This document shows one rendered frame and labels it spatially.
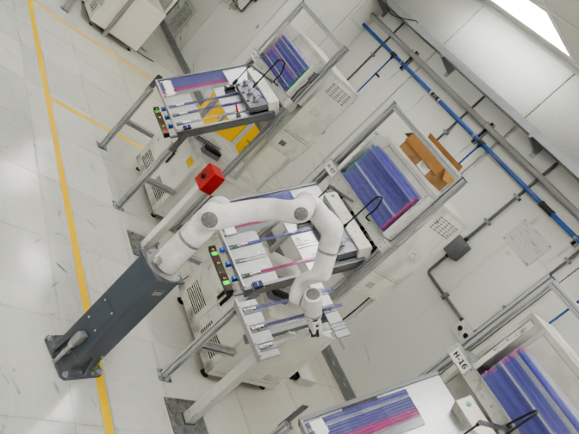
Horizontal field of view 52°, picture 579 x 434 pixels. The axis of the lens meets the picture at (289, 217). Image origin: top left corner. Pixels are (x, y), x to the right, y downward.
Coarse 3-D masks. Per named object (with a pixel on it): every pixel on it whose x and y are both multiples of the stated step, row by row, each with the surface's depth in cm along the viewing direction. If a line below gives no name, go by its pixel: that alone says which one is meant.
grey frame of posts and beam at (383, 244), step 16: (384, 112) 361; (368, 128) 363; (352, 144) 367; (336, 160) 371; (320, 176) 375; (336, 176) 362; (448, 192) 312; (352, 208) 345; (432, 208) 314; (368, 224) 334; (416, 224) 318; (384, 240) 323; (400, 240) 323; (352, 272) 332; (224, 320) 313; (208, 336) 317; (192, 352) 322; (176, 368) 326
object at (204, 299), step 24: (192, 288) 384; (216, 288) 370; (288, 288) 379; (192, 312) 376; (216, 312) 362; (264, 312) 338; (288, 312) 354; (216, 336) 355; (240, 336) 342; (216, 360) 348; (240, 360) 353; (288, 360) 375; (264, 384) 384
